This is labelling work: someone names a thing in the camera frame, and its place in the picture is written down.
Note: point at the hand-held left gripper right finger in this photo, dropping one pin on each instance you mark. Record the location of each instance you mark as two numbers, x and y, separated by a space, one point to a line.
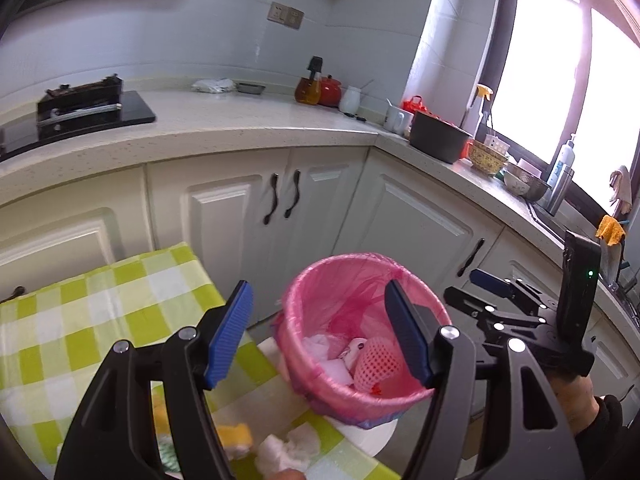
407 330

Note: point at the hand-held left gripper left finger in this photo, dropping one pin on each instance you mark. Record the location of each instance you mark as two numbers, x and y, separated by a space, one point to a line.
232 330

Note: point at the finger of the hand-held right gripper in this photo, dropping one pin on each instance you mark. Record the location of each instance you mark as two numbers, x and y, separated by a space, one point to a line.
480 307
490 281

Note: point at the pink trash bin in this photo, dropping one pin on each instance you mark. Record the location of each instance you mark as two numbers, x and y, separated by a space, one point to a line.
340 295

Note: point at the yellow sponge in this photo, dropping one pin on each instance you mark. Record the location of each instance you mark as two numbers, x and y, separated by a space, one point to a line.
237 437

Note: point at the green wavy striped cloth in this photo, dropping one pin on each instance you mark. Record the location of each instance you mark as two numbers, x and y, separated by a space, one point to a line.
169 455

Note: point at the pink foam fruit net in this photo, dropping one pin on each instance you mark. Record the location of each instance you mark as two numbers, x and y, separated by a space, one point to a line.
375 367

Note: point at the yellow dish cloth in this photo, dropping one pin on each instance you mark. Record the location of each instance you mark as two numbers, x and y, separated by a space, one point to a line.
610 230

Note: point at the white tissue wad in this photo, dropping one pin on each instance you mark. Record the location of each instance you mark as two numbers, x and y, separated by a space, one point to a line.
325 355

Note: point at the white kitchen cabinet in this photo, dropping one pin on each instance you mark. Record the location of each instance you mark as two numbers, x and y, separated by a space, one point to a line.
225 240

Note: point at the steel cup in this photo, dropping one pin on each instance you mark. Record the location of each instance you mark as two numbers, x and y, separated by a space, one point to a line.
557 192

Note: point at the beige hanging cloth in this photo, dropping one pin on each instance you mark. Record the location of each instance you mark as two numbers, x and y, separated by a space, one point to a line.
621 190

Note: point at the yellow patterned bowl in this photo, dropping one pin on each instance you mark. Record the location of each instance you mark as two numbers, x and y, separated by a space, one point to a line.
487 160

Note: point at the white pump bottle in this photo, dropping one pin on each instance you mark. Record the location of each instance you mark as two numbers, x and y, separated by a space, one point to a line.
562 160

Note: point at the crumpled white tissue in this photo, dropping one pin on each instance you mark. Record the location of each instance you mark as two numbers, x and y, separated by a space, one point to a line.
287 450

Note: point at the black pot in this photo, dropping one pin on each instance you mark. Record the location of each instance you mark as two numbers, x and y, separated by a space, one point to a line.
437 137

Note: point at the green checkered tablecloth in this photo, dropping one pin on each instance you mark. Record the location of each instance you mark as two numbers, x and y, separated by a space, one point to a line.
75 320

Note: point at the yellow-capped spray bottle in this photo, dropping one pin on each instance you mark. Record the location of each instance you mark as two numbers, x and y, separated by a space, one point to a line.
482 95

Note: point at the white mug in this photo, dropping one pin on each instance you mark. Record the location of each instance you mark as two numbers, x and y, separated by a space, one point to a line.
395 120

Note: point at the red plastic bag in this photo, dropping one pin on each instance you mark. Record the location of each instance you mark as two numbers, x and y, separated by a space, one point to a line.
417 106

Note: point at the white jar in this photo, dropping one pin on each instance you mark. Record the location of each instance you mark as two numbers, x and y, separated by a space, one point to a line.
350 100

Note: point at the window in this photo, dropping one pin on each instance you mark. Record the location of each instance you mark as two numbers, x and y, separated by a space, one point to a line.
550 60

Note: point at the small metal tray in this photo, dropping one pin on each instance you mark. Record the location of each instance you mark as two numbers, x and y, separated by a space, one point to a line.
250 88

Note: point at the white plastic bag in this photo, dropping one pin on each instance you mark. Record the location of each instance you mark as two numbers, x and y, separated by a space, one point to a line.
212 86

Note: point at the red kettle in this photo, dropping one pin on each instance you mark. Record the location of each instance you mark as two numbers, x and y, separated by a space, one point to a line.
331 92

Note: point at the glass oil bottle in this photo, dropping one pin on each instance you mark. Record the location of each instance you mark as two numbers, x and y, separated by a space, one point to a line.
308 90

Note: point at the black gas stove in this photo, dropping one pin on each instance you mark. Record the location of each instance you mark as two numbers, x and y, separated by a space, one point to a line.
85 110

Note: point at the wall socket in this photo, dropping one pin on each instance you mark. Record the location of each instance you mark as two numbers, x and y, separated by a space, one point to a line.
285 15

